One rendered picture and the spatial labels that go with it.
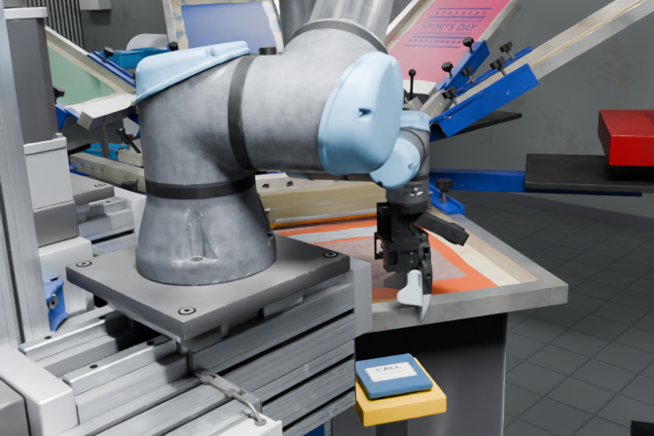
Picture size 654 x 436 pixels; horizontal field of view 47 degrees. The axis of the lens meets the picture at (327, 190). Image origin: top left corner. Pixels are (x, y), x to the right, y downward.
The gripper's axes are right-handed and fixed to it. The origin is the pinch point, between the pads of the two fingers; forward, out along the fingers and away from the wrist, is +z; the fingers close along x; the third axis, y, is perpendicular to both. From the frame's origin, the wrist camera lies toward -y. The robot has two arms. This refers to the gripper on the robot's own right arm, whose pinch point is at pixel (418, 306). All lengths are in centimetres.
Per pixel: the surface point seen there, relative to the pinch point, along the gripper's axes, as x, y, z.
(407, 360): 16.6, 8.4, 1.1
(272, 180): -80, 12, -5
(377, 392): 24.1, 15.9, 1.2
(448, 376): -7.2, -9.0, 19.6
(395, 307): 1.0, 4.8, -0.9
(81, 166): -130, 65, -3
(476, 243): -29.4, -25.3, 1.0
